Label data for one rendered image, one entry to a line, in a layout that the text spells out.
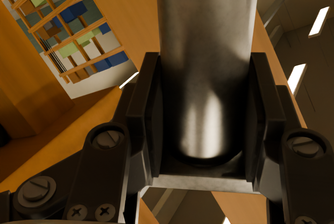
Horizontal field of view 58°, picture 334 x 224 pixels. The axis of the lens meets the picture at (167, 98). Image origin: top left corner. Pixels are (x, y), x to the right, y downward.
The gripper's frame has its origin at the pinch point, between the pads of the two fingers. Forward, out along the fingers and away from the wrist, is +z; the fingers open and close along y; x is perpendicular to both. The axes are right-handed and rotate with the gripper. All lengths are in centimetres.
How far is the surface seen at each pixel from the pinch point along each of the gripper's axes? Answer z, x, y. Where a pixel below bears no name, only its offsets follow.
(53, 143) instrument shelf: 19.5, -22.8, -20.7
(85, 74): 533, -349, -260
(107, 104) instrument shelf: 29.3, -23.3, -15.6
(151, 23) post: 14.0, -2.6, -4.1
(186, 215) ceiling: 262, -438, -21
